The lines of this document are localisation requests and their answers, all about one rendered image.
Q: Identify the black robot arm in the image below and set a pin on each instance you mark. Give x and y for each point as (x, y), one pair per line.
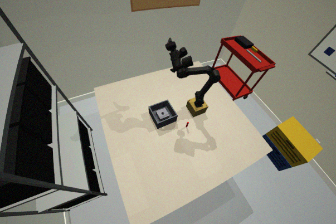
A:
(183, 72)

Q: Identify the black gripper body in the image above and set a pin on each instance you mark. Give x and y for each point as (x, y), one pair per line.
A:
(170, 47)

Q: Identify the white square plate with hole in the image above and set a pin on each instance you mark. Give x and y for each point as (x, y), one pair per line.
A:
(162, 114)

